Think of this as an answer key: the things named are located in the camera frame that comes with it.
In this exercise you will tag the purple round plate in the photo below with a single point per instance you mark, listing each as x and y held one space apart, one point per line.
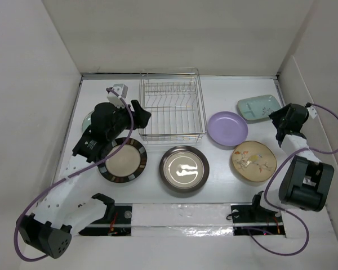
227 128

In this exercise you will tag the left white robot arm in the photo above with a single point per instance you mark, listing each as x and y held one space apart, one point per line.
59 213

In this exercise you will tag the beige bird pattern plate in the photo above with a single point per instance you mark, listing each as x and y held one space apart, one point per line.
254 161

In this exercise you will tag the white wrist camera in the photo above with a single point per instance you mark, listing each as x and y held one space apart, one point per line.
116 93
311 110

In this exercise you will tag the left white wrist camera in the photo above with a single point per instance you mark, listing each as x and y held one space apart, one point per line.
116 93

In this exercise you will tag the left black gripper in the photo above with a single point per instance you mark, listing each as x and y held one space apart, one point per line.
141 116

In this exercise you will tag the round light green plate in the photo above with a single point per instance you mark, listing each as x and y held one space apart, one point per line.
86 122

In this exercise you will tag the rectangular light green plate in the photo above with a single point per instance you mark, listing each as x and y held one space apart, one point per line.
258 108

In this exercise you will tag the metal wire dish rack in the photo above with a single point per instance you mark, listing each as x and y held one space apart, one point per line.
174 98

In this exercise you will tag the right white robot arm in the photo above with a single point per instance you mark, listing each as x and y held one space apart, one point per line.
307 182

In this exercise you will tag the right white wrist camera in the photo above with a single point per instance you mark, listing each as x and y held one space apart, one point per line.
311 110

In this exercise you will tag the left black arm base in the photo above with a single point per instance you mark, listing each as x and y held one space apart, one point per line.
116 222

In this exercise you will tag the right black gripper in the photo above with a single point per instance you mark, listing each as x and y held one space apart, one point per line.
277 115

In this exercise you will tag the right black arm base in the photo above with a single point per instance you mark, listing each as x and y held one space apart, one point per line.
248 220

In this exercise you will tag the brown rimmed deep plate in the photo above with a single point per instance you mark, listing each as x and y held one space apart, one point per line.
184 169

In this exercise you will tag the striped rim beige plate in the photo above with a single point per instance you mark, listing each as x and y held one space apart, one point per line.
127 164

